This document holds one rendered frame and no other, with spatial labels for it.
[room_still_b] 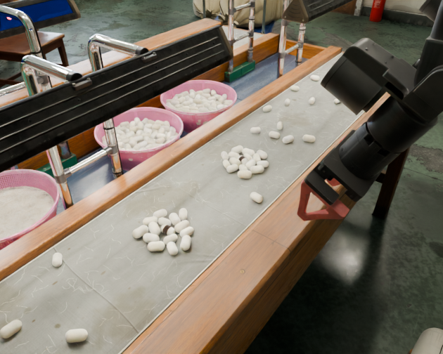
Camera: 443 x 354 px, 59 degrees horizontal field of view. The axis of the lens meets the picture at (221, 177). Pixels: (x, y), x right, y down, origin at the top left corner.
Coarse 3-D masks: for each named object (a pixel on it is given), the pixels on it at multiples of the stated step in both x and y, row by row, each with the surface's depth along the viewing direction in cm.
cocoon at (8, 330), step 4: (16, 320) 68; (8, 324) 67; (12, 324) 67; (16, 324) 68; (20, 324) 68; (4, 328) 67; (8, 328) 67; (12, 328) 67; (16, 328) 67; (20, 328) 68; (0, 332) 67; (4, 332) 66; (8, 332) 67; (12, 332) 67; (4, 336) 66; (8, 336) 67
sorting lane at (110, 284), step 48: (288, 96) 143; (240, 144) 117; (288, 144) 117; (144, 192) 99; (192, 192) 99; (240, 192) 99; (96, 240) 86; (192, 240) 86; (0, 288) 76; (48, 288) 76; (96, 288) 76; (144, 288) 76; (0, 336) 68; (48, 336) 68; (96, 336) 68
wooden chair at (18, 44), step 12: (0, 0) 278; (12, 0) 285; (24, 36) 288; (48, 36) 288; (60, 36) 287; (0, 48) 265; (12, 48) 266; (24, 48) 266; (48, 48) 279; (60, 48) 293; (12, 60) 267; (0, 84) 290; (12, 84) 280
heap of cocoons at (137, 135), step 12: (144, 120) 128; (156, 120) 128; (120, 132) 122; (132, 132) 122; (144, 132) 124; (156, 132) 122; (168, 132) 122; (120, 144) 116; (132, 144) 117; (144, 144) 117; (156, 144) 116
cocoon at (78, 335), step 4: (68, 332) 66; (72, 332) 66; (76, 332) 66; (80, 332) 66; (84, 332) 66; (68, 336) 66; (72, 336) 66; (76, 336) 66; (80, 336) 66; (84, 336) 66; (68, 340) 66; (72, 340) 66; (76, 340) 66; (80, 340) 66
